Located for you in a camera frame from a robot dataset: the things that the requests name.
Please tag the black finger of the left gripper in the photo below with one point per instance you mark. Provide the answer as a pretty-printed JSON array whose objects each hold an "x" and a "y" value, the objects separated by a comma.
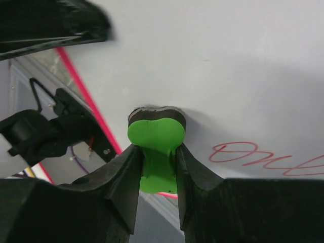
[{"x": 33, "y": 26}]

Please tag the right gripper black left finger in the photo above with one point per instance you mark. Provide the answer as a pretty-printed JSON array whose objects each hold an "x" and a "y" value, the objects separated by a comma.
[{"x": 98, "y": 207}]

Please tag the green whiteboard eraser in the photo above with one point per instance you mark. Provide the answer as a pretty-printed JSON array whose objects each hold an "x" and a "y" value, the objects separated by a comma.
[{"x": 158, "y": 132}]

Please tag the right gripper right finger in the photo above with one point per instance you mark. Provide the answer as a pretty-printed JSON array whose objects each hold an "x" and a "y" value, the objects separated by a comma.
[{"x": 213, "y": 209}]

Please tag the pink-framed whiteboard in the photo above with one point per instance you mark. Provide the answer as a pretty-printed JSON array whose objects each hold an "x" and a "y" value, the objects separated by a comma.
[{"x": 248, "y": 76}]

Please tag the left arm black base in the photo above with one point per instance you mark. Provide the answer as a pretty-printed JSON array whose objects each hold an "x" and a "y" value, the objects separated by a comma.
[{"x": 74, "y": 124}]

